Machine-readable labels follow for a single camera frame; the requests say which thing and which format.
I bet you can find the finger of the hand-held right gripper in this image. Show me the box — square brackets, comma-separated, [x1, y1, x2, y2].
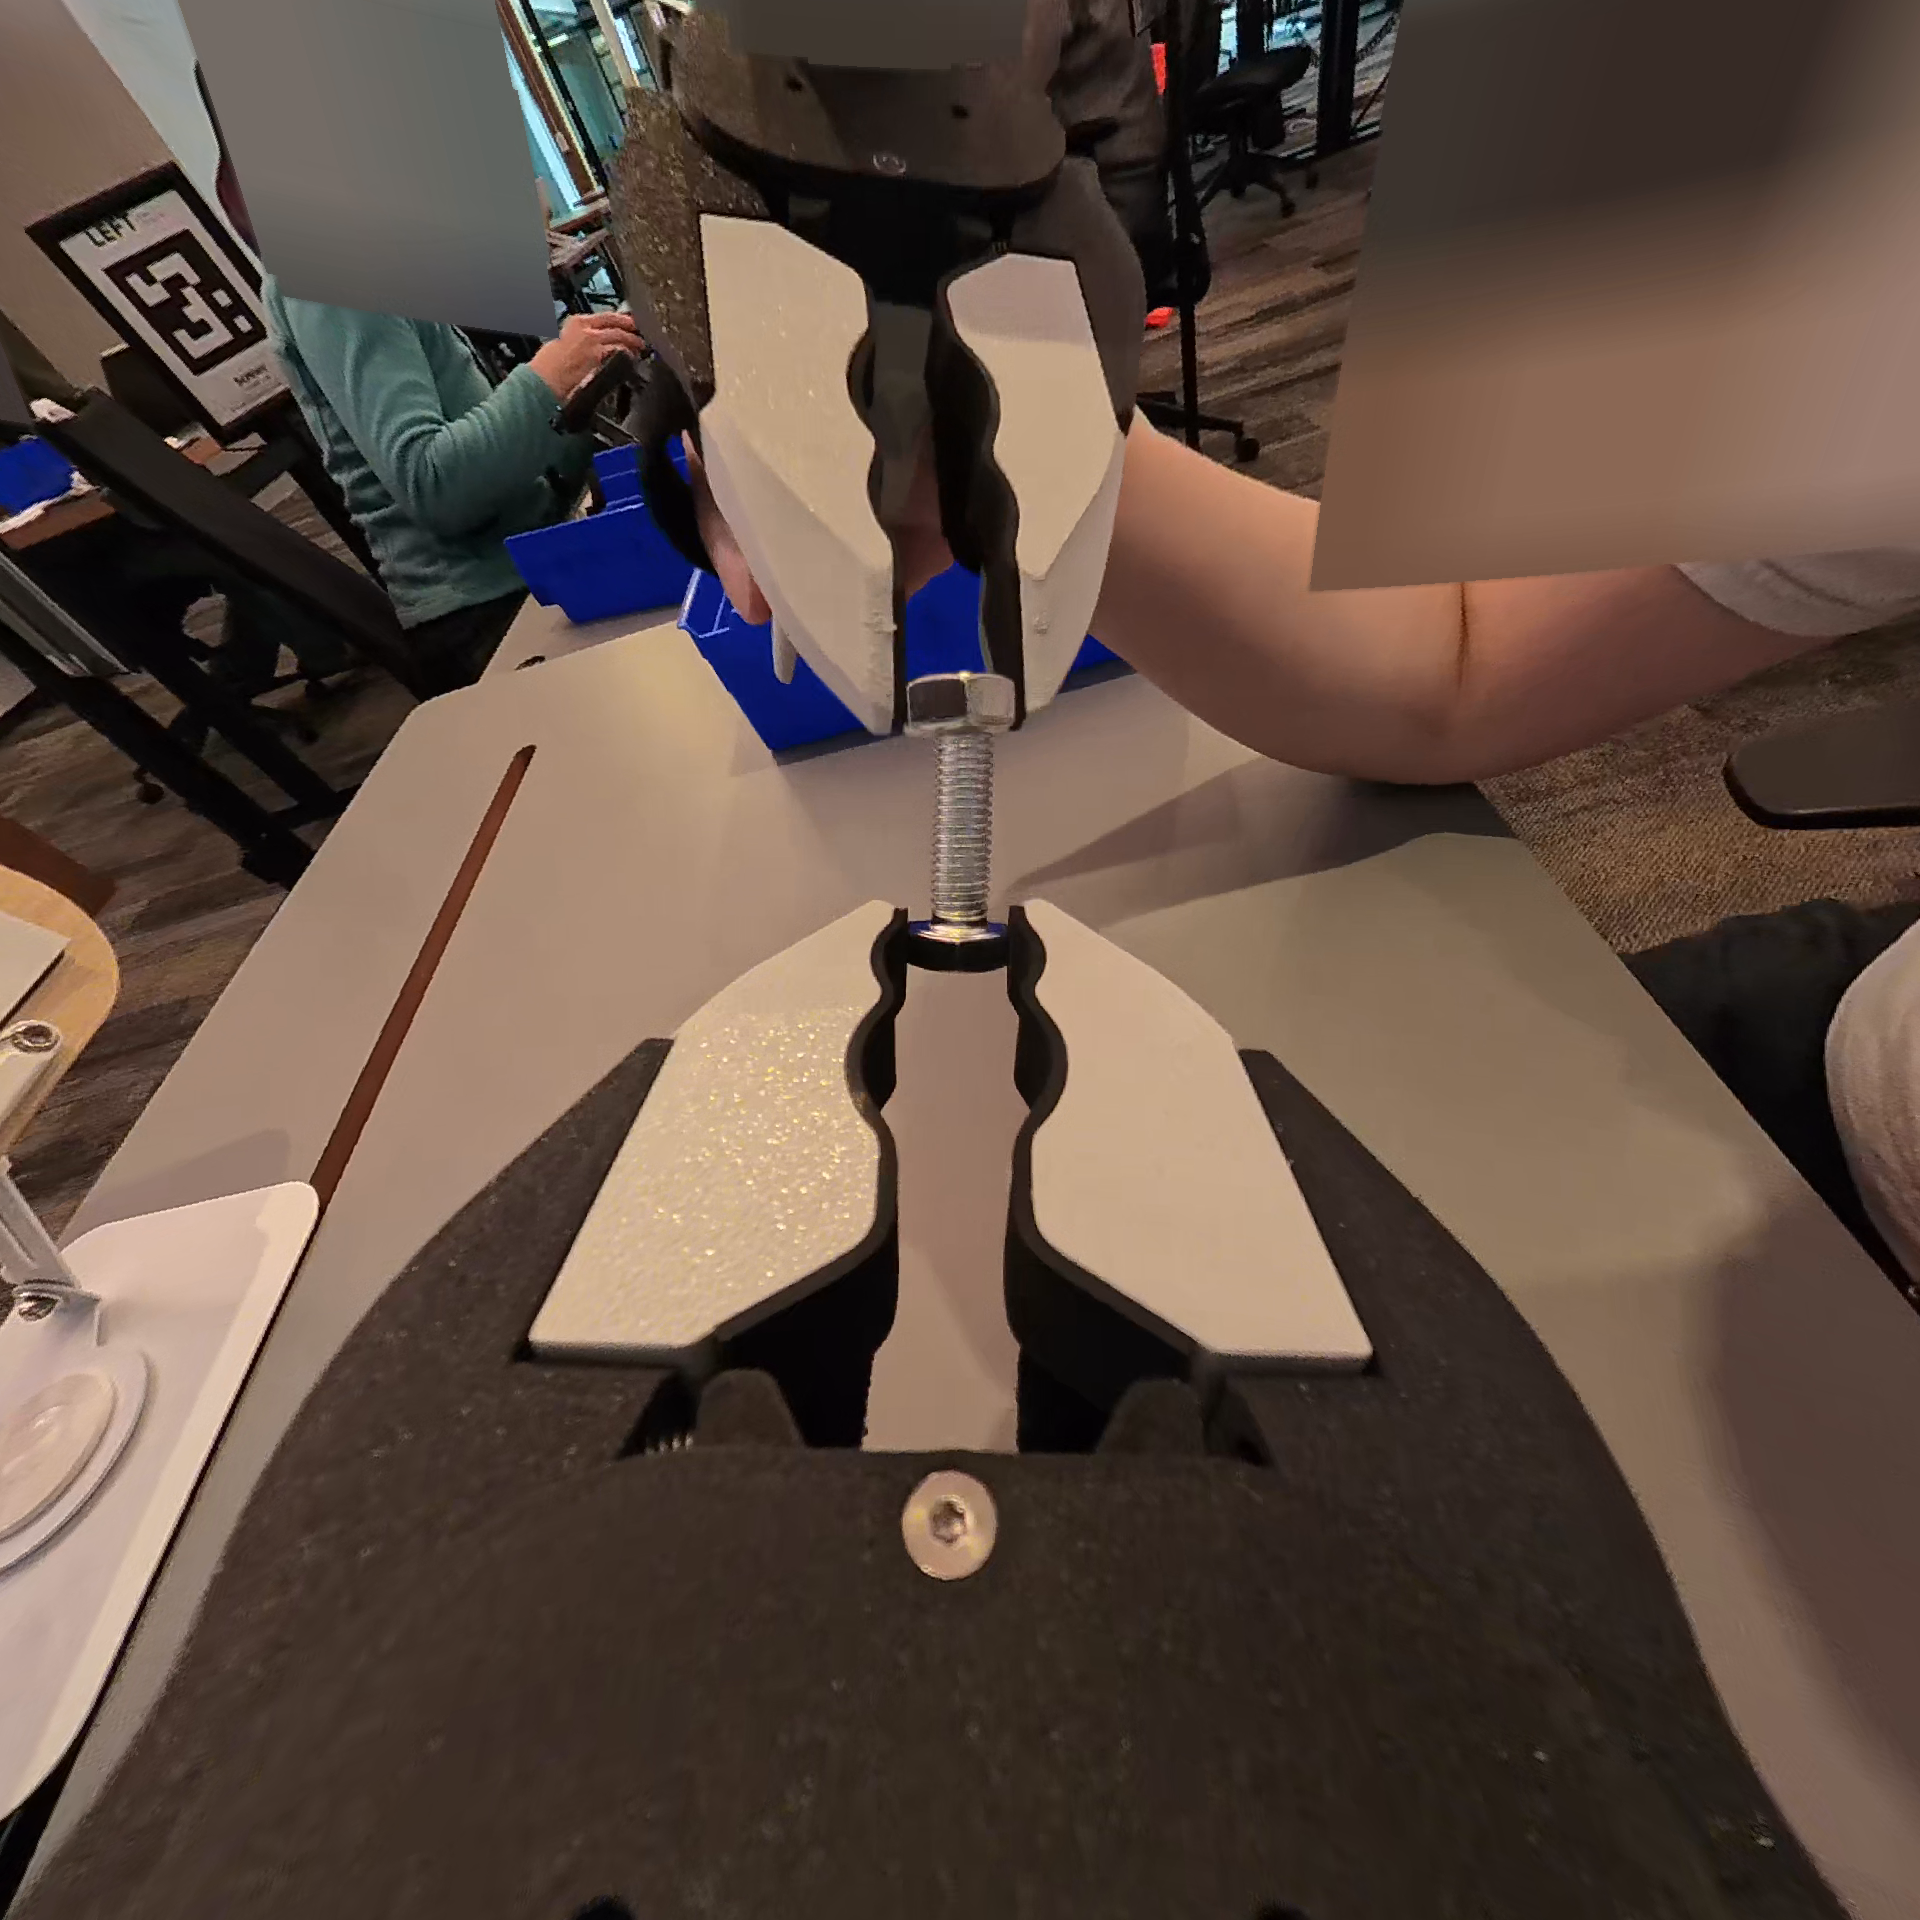
[696, 209, 906, 736]
[938, 248, 1134, 732]

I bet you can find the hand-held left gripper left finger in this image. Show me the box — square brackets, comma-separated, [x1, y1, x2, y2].
[524, 902, 906, 1448]

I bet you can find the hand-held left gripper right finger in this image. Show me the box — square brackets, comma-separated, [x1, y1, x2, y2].
[1003, 902, 1379, 1451]

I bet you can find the silver hex bolt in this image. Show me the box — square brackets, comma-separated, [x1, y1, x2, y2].
[901, 671, 1023, 926]

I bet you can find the person's right forearm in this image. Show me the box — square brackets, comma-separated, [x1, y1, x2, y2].
[1087, 420, 1820, 789]

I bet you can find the white board stand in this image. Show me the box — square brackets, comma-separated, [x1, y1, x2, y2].
[0, 1021, 320, 1817]

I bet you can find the black office chair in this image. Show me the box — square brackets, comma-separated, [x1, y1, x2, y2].
[31, 390, 423, 707]

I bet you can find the black white marker sign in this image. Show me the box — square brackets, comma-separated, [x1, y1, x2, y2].
[26, 166, 293, 436]

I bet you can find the black desk chair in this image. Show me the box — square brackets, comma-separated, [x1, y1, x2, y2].
[1726, 696, 1920, 832]

